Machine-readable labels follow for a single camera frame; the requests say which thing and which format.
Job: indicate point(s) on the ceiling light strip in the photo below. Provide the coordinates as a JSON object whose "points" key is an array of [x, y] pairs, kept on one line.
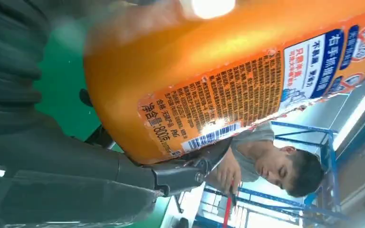
{"points": [[352, 121]]}

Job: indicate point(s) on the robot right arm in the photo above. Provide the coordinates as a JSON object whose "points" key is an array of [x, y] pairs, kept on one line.
{"points": [[9, 63]]}

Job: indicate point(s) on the person's hand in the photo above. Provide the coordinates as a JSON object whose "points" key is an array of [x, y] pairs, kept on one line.
{"points": [[228, 171]]}

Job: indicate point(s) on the blue metal shelving rack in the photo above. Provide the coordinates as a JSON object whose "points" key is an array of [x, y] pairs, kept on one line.
{"points": [[334, 176]]}

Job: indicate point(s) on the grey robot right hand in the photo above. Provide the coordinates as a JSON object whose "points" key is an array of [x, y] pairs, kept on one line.
{"points": [[59, 182]]}

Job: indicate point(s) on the person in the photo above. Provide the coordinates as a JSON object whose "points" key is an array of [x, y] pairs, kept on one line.
{"points": [[295, 170]]}

